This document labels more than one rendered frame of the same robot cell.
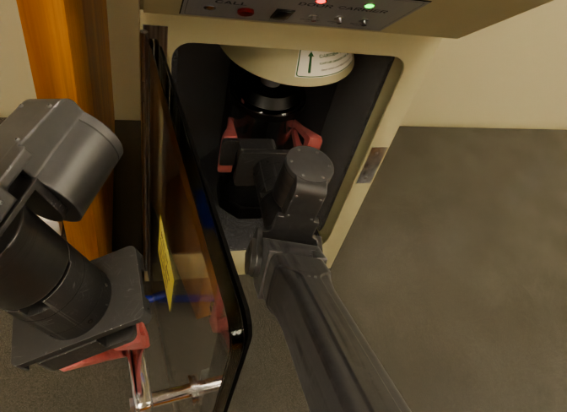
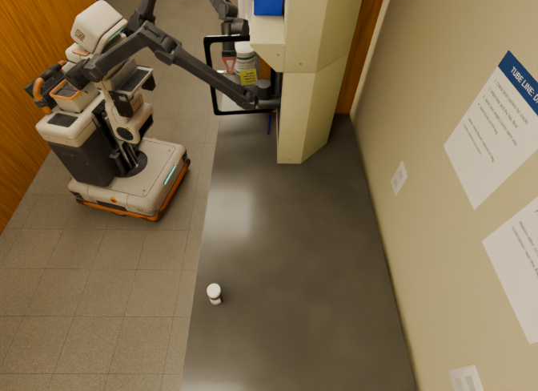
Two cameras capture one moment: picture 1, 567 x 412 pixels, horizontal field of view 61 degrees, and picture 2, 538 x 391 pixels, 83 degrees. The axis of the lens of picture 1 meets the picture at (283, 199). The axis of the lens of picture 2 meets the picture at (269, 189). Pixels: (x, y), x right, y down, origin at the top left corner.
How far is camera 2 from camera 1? 138 cm
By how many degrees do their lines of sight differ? 65
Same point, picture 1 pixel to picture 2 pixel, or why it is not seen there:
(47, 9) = not seen: hidden behind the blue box
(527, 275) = (266, 241)
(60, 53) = not seen: hidden behind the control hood
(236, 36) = not seen: hidden behind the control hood
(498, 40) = (418, 228)
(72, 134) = (239, 23)
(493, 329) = (242, 211)
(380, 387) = (196, 62)
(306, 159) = (265, 82)
